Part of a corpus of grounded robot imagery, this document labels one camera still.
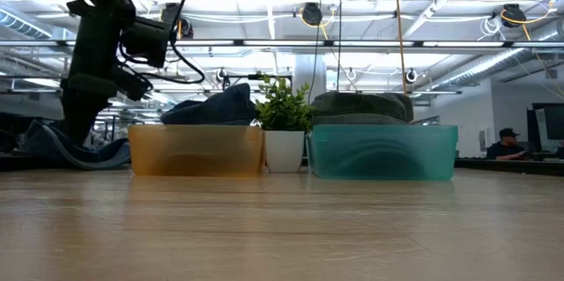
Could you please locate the black computer monitor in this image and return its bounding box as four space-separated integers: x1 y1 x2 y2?
526 102 564 154

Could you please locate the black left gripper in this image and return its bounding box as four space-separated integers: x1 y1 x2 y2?
61 0 152 148

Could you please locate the teal plastic bin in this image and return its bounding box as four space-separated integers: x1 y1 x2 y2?
305 123 459 181

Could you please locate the black ceiling cable reel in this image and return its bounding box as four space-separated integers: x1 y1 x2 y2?
159 2 195 40
301 2 324 27
501 3 528 29

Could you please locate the blue denim cap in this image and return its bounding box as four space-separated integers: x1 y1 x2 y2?
193 82 258 126
19 118 132 171
160 99 208 126

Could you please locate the black hanging cable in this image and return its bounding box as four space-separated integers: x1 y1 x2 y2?
336 0 343 93

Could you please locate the orange plastic bin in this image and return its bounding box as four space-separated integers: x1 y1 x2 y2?
127 123 267 178

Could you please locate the long ceiling light rail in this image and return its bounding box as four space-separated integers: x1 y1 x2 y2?
0 39 564 49

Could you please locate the person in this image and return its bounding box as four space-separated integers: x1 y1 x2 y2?
486 127 530 161

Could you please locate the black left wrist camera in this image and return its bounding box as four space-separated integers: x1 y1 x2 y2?
121 15 173 70

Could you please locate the small potted green plant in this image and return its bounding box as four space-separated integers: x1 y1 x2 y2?
254 73 315 174

